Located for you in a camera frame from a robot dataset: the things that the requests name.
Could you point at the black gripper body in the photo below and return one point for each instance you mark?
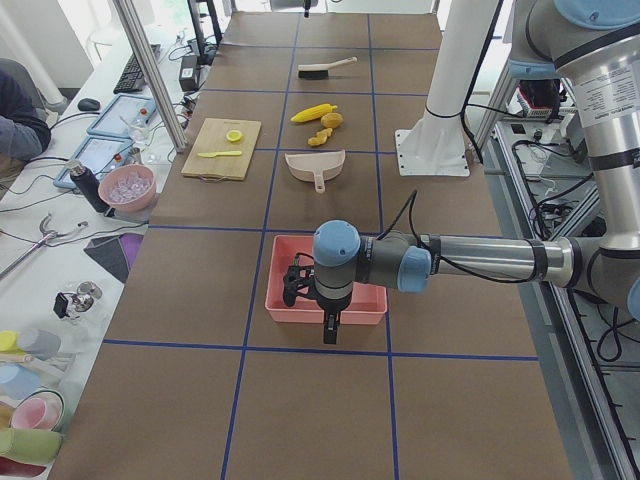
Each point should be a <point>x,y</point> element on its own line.
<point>333,305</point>

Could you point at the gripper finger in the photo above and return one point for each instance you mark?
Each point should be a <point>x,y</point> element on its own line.
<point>327,328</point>
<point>334,326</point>

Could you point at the beige dustpan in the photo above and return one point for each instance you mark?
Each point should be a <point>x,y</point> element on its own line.
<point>316,168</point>

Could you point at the tan toy ginger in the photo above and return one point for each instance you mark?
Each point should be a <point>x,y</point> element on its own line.
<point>320,137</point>

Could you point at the brown toy potato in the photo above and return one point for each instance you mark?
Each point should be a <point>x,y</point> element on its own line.
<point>332,120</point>

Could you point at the yellow toy corn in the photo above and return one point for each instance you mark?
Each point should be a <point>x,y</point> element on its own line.
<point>313,113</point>

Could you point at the beige hand brush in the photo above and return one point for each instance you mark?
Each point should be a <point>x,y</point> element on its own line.
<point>321,71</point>

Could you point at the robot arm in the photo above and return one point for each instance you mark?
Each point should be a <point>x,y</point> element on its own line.
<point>595,45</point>

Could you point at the pink plastic bin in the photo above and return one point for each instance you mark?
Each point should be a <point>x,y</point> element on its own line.
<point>368,304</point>

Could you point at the yellow lemon slices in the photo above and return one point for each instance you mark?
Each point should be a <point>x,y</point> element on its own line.
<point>234,135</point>

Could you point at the yellow plastic knife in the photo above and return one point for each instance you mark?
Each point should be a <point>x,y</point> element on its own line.
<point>218,154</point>

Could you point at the bamboo cutting board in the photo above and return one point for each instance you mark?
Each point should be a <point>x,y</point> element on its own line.
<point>211,137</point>

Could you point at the pink bowl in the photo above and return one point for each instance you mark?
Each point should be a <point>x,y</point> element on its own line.
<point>128,188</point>

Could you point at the black power adapter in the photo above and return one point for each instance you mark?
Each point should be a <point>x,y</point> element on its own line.
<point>189,73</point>

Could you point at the black water bottle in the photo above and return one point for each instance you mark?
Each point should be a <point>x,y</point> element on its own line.
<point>88,184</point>

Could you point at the near blue teach pendant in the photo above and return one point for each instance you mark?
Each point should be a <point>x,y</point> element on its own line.
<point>99,154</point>

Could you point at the blue teach pendant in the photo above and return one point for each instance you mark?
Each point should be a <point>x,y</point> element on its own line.
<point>99,154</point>
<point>115,118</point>

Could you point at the far blue teach pendant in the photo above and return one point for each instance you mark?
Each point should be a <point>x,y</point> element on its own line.
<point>115,118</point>

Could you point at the black keyboard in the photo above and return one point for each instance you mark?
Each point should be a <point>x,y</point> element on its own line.
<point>132,79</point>

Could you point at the stacked coloured cups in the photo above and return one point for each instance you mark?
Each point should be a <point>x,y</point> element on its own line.
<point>30,422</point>

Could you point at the black computer mouse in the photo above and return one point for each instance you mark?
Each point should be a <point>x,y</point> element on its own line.
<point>88,105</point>

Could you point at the seated person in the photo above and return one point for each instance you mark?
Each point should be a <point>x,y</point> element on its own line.
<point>24,134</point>

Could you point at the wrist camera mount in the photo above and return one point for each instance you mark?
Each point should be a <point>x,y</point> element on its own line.
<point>299,281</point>

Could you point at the aluminium frame post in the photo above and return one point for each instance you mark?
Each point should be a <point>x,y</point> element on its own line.
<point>141,49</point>

